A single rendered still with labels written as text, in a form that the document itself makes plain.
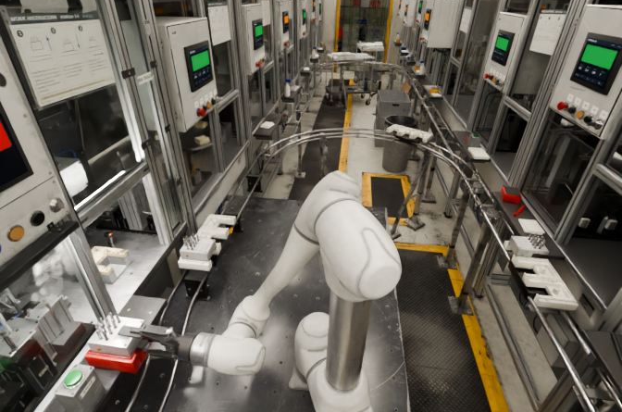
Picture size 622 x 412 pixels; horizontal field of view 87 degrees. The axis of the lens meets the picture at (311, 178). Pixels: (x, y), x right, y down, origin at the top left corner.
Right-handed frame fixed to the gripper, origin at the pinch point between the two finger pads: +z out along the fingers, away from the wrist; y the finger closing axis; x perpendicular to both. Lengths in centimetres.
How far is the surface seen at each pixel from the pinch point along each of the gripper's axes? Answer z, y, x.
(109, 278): 26.5, -5.5, -24.8
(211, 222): 6, -12, -74
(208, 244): -3, -6, -51
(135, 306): 11.0, -8.3, -16.3
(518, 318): -189, -91, -109
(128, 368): -1.5, -5.3, 6.3
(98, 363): 8.2, -5.6, 6.3
